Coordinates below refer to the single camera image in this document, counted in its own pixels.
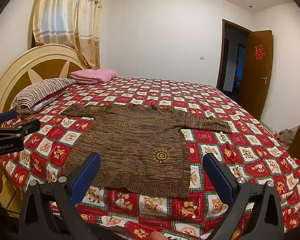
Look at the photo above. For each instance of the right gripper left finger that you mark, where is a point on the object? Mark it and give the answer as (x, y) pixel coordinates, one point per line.
(49, 211)

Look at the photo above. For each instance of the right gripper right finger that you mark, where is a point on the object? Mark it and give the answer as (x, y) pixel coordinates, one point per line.
(265, 222)

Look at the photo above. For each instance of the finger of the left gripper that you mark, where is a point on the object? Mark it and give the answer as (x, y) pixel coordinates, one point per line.
(7, 116)
(27, 128)

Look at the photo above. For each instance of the brown knit sun sweater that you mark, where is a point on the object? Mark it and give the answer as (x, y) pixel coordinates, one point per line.
(142, 148)

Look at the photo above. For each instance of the clothes pile on floor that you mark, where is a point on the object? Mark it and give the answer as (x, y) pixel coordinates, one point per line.
(285, 137)

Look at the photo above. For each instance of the striped pillow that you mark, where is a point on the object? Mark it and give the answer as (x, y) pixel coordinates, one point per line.
(39, 91)

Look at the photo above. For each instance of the red checkered bear bedspread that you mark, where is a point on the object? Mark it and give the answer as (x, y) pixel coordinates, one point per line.
(250, 151)

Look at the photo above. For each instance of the cream wooden headboard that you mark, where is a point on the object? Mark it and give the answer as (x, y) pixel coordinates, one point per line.
(39, 63)

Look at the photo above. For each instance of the folded pink blanket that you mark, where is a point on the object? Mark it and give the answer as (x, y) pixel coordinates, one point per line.
(93, 76)

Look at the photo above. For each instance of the beige patterned curtain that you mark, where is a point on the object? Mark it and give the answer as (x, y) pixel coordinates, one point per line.
(73, 23)

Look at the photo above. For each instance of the brown wooden door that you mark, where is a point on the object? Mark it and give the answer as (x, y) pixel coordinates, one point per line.
(256, 74)

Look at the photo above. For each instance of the red door decoration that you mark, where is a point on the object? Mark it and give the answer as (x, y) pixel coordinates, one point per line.
(259, 53)

